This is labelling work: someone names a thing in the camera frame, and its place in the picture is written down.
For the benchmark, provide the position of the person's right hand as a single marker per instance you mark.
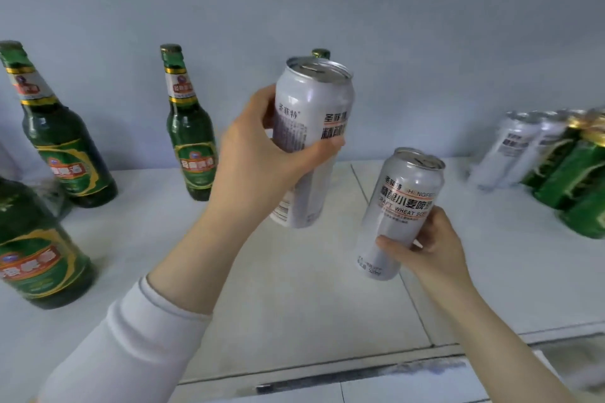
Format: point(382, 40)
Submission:
point(439, 270)

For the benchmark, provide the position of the person's left hand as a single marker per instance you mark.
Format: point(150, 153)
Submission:
point(246, 171)

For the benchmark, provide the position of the green glass beer bottle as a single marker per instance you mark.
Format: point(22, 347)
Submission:
point(194, 143)
point(321, 54)
point(66, 152)
point(33, 251)

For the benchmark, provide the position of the silver beer can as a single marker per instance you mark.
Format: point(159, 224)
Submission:
point(307, 100)
point(501, 157)
point(543, 147)
point(402, 190)

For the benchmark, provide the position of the white metal shelf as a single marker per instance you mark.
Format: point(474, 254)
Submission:
point(307, 299)

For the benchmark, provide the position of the green beer can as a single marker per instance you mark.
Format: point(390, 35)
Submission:
point(576, 171)
point(553, 162)
point(588, 218)

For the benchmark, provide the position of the person's right forearm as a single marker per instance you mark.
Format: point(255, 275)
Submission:
point(510, 360)

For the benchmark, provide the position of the white wrist sleeve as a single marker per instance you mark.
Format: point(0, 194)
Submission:
point(118, 360)

